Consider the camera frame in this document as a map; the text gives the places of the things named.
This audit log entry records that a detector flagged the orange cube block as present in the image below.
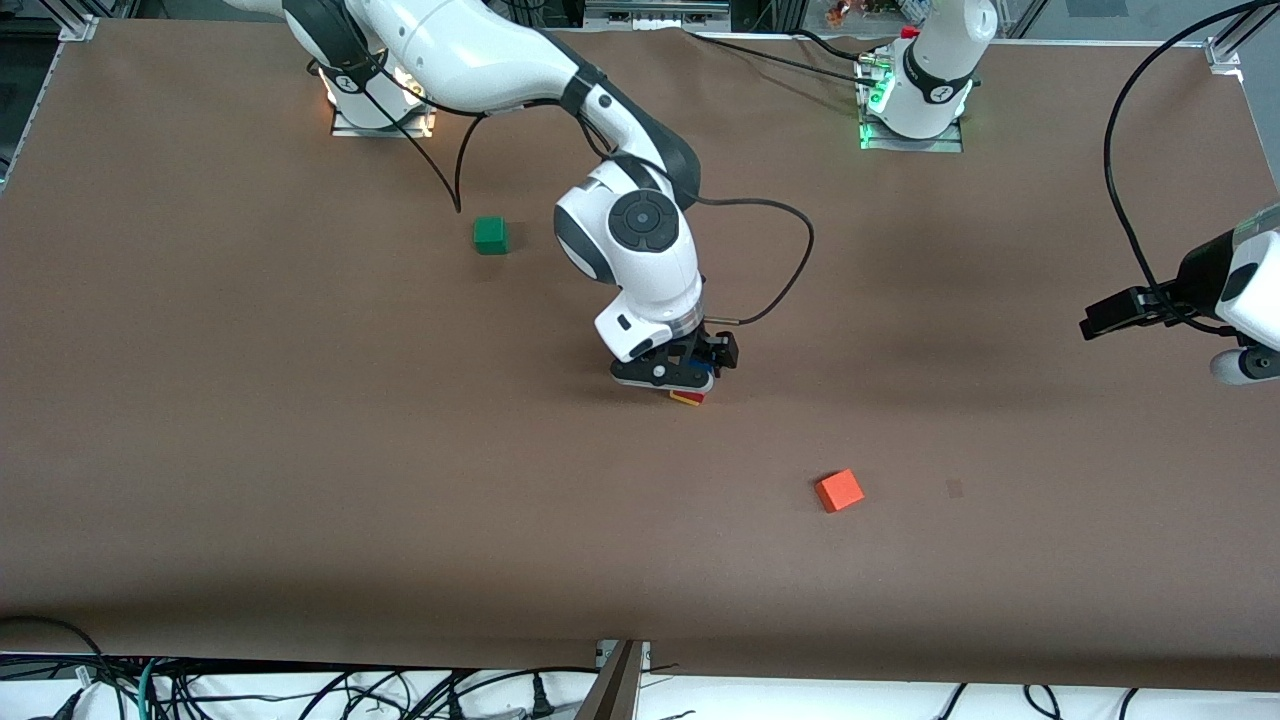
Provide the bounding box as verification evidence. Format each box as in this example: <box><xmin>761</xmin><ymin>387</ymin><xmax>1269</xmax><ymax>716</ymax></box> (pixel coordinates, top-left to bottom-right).
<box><xmin>815</xmin><ymin>469</ymin><xmax>866</xmax><ymax>514</ymax></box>

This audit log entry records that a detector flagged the brown table cover sheet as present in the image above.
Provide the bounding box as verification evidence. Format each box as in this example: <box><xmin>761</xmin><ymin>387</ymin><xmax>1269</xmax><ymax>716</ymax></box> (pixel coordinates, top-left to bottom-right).
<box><xmin>0</xmin><ymin>20</ymin><xmax>1280</xmax><ymax>693</ymax></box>

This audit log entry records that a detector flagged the aluminium corner profile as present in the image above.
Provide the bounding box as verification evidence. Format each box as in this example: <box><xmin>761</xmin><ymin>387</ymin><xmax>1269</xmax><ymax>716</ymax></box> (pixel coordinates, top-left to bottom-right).
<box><xmin>1204</xmin><ymin>0</ymin><xmax>1280</xmax><ymax>73</ymax></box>

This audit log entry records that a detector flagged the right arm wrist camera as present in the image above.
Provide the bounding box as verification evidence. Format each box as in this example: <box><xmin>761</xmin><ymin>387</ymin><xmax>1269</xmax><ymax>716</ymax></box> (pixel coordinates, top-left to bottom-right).
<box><xmin>610</xmin><ymin>358</ymin><xmax>717</xmax><ymax>393</ymax></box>

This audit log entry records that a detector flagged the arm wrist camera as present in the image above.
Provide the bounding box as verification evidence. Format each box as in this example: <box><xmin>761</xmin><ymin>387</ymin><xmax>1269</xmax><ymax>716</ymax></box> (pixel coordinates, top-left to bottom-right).
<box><xmin>610</xmin><ymin>358</ymin><xmax>717</xmax><ymax>393</ymax></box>
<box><xmin>1208</xmin><ymin>343</ymin><xmax>1280</xmax><ymax>387</ymax></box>

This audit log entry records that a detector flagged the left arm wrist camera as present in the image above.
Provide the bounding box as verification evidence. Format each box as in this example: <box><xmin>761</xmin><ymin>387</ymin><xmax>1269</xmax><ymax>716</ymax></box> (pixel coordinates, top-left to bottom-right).
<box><xmin>1208</xmin><ymin>343</ymin><xmax>1280</xmax><ymax>387</ymax></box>

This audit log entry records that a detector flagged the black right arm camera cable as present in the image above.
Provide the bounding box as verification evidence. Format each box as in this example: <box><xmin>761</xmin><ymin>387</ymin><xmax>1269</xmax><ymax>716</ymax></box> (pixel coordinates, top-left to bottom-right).
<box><xmin>360</xmin><ymin>55</ymin><xmax>816</xmax><ymax>326</ymax></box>

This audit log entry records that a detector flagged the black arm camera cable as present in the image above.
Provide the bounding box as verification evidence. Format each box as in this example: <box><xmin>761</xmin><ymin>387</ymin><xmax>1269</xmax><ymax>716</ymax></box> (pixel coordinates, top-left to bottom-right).
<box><xmin>1103</xmin><ymin>0</ymin><xmax>1280</xmax><ymax>336</ymax></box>
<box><xmin>360</xmin><ymin>55</ymin><xmax>816</xmax><ymax>326</ymax></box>

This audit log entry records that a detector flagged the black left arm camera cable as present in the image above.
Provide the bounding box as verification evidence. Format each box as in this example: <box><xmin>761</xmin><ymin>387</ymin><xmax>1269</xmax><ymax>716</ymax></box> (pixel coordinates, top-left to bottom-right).
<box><xmin>1103</xmin><ymin>0</ymin><xmax>1280</xmax><ymax>336</ymax></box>

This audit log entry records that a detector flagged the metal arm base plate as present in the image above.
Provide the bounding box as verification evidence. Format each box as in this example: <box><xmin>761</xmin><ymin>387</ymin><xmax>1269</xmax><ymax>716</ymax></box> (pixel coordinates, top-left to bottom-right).
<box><xmin>330</xmin><ymin>60</ymin><xmax>439</xmax><ymax>139</ymax></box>
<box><xmin>857</xmin><ymin>45</ymin><xmax>967</xmax><ymax>155</ymax></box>

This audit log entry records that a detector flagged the black base cable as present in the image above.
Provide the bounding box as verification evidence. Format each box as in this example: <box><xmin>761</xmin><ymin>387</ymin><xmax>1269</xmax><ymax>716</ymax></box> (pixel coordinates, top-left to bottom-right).
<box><xmin>688</xmin><ymin>28</ymin><xmax>886</xmax><ymax>89</ymax></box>

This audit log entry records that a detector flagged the aluminium frame strut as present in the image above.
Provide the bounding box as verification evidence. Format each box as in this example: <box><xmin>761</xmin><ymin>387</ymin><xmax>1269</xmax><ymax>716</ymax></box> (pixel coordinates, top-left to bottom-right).
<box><xmin>573</xmin><ymin>640</ymin><xmax>653</xmax><ymax>720</ymax></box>

